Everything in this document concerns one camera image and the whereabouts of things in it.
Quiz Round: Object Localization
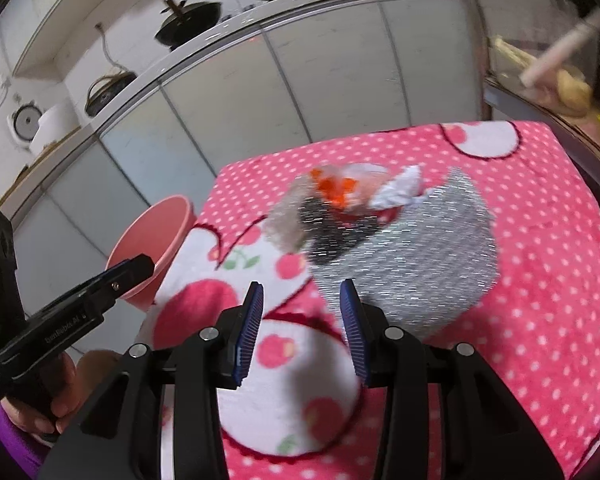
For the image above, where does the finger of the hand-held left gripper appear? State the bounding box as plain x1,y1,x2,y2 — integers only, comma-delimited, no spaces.
27,254,156,318

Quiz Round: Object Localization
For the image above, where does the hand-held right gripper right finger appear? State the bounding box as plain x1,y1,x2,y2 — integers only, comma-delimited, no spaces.
340,279,563,480

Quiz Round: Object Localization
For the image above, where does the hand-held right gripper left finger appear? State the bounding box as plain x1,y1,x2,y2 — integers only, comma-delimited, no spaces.
40,281,265,480

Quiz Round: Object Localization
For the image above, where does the pink plastic bucket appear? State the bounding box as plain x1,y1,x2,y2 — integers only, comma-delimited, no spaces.
105,195,197,311

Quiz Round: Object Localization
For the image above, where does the silver foam sheet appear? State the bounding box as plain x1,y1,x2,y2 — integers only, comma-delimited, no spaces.
302,167,498,341

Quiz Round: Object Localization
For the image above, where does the clear bubble wrap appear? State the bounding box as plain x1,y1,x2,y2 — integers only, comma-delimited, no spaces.
265,170,331,251

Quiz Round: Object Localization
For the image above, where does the orange plastic wrapper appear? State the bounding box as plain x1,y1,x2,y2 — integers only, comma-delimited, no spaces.
310,170,358,208

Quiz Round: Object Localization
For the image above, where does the white paper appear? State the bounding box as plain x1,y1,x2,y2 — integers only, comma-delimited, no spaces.
370,164,423,208

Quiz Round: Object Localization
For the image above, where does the person's left forearm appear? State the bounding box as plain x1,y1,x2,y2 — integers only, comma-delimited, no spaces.
0,402,51,478

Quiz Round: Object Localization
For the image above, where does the person's left hand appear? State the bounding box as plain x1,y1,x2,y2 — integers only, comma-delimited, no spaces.
5,354,77,433

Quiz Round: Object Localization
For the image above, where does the wooden cutting board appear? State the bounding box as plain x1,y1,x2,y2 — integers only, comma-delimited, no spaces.
30,127,83,153

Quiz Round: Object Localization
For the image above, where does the black electric hot pot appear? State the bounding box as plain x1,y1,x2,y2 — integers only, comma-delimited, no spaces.
84,71,138,117

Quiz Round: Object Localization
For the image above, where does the pink dotted printed blanket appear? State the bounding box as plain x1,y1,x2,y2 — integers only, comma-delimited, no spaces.
140,120,600,480

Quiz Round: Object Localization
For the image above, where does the dark wok with lid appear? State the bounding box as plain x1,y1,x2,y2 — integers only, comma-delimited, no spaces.
154,0,222,51

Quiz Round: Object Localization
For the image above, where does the white kitchen counter cabinet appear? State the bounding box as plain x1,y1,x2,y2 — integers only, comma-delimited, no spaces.
0,0,486,281

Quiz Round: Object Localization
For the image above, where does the clear plastic container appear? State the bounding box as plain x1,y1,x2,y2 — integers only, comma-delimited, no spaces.
487,10,600,116

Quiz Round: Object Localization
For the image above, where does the metal shelf rack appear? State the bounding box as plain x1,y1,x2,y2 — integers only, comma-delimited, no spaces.
460,0,600,176

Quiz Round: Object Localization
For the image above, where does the pale yellow vegetable piece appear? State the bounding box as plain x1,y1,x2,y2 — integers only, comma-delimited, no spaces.
495,35,531,68

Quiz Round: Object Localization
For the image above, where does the ginger root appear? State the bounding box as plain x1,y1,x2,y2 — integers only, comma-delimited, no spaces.
555,70,593,113

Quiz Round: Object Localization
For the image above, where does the white rolling pin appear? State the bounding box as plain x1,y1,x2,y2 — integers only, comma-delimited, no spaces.
520,10,600,88

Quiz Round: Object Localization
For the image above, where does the black power cable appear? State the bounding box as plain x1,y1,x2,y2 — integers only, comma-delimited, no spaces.
95,22,122,77

